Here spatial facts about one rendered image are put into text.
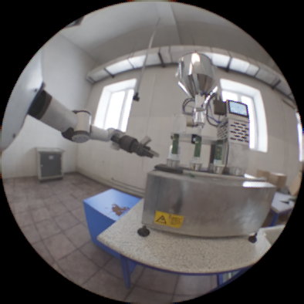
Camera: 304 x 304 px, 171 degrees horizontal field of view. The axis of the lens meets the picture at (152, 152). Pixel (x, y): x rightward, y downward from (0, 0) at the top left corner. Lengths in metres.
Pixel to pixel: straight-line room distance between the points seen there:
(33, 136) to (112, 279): 3.35
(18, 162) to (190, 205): 3.58
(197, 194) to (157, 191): 0.14
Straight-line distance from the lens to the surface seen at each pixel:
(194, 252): 0.46
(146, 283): 1.14
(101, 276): 1.17
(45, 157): 2.85
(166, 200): 0.37
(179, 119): 0.61
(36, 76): 0.20
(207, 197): 0.37
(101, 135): 0.51
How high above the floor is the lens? 1.10
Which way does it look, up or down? 1 degrees down
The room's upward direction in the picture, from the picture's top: 7 degrees clockwise
